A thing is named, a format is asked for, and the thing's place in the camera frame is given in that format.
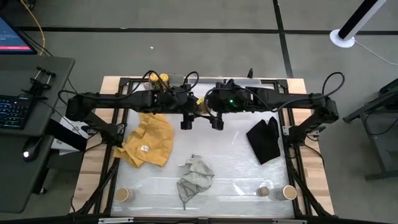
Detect black side table stand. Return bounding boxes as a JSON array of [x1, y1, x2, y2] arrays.
[[343, 77, 398, 182]]

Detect clear plastic bin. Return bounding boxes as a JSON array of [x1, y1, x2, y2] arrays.
[[214, 76, 262, 90]]

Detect white pole stand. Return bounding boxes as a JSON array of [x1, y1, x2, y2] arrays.
[[329, 0, 388, 49]]

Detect black clamp stand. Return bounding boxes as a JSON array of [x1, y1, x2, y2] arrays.
[[21, 65, 57, 100]]

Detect white power cable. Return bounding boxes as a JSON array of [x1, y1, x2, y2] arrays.
[[353, 39, 398, 66]]

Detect spice jar tan lid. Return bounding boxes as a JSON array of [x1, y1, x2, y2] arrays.
[[114, 186, 135, 203], [269, 184, 298, 202]]

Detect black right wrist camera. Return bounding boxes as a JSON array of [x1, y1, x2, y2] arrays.
[[210, 112, 225, 131]]

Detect yellow cable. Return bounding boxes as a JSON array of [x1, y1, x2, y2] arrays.
[[20, 0, 47, 56]]

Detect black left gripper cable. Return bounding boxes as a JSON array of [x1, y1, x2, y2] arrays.
[[183, 71, 200, 91]]

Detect black keyboard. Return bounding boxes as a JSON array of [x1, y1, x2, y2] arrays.
[[0, 95, 34, 131]]

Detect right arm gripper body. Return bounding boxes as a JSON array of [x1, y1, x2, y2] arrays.
[[214, 81, 249, 113]]

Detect silver metal bracket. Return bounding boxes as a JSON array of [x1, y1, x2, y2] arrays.
[[272, 219, 308, 224], [98, 217, 134, 224]]

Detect black metal rig frame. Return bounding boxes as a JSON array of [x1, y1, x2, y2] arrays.
[[70, 76, 335, 224]]

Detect grey waffle cloth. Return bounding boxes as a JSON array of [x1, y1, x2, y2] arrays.
[[176, 154, 215, 211]]

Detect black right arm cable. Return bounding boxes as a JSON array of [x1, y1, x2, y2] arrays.
[[322, 72, 346, 98]]

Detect white box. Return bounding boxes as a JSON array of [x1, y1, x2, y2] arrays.
[[51, 115, 90, 156]]

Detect black cloth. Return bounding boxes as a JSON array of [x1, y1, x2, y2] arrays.
[[245, 116, 282, 166]]

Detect light wooden table board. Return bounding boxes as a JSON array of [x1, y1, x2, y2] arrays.
[[72, 75, 335, 215]]

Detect small spice jar dark contents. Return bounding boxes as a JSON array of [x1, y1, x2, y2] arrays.
[[256, 185, 271, 198]]

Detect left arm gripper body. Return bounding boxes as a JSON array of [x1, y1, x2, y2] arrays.
[[169, 85, 198, 114]]

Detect dark grey desk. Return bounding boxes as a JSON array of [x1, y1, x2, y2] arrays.
[[0, 55, 76, 214]]

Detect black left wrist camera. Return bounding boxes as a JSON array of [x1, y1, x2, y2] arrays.
[[180, 112, 196, 131]]

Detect computer monitor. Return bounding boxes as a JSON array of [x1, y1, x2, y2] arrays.
[[0, 15, 38, 55]]

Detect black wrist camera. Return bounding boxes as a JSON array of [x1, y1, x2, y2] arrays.
[[210, 112, 225, 131], [180, 112, 196, 131]]

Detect black computer mouse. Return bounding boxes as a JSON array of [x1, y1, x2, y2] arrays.
[[22, 136, 44, 162]]

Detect yellow cloth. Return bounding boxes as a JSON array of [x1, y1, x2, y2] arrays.
[[112, 112, 175, 169]]

